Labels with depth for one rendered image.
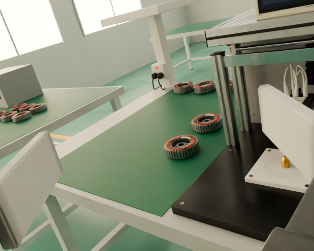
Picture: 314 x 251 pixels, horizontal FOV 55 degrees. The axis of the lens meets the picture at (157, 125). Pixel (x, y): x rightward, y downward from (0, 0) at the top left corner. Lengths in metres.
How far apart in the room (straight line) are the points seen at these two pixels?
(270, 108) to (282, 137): 0.02
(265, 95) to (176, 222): 0.58
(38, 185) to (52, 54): 5.37
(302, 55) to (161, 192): 0.49
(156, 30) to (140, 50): 5.22
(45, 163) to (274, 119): 0.13
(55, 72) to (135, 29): 2.21
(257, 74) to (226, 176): 0.36
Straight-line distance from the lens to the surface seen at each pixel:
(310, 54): 0.78
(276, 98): 0.16
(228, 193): 0.75
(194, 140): 0.98
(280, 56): 0.80
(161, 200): 0.81
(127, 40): 6.67
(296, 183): 0.75
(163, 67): 1.69
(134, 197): 0.85
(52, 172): 0.19
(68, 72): 5.66
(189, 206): 0.73
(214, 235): 0.68
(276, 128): 0.17
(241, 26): 0.82
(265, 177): 0.77
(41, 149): 0.18
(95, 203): 0.92
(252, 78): 1.02
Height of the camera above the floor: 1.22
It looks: 21 degrees down
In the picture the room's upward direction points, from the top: 15 degrees counter-clockwise
